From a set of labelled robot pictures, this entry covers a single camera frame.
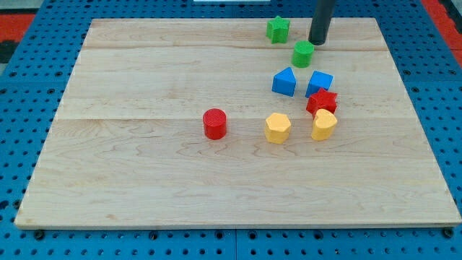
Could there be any green cylinder block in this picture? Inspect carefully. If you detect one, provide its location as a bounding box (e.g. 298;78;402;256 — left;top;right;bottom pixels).
292;40;315;68

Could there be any blue triangle block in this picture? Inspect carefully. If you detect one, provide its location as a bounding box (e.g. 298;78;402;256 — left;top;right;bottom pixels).
271;67;297;97

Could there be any red cylinder block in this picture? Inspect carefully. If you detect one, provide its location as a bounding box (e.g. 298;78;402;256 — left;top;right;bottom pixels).
203;108;227;140

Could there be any yellow hexagon block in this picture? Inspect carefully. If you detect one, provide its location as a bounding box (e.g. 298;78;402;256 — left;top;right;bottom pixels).
264;113;292;144

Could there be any light wooden board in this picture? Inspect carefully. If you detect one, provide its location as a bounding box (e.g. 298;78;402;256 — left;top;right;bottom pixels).
15;18;461;230

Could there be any yellow heart block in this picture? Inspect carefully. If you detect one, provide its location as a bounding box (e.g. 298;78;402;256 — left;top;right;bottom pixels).
311;109;338;141

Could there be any red star block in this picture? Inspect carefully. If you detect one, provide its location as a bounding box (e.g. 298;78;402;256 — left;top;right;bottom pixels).
306;88;338;117

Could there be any blue cube block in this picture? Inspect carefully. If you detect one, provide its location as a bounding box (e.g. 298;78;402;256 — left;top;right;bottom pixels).
305;71;334;98

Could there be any green star block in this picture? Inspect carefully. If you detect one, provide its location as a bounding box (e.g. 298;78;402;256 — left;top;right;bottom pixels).
266;16;290;44

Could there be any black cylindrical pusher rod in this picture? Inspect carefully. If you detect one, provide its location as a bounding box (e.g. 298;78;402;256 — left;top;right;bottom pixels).
308;0;336;46

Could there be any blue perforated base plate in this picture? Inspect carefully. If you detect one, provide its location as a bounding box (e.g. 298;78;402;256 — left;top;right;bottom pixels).
1;1;461;259

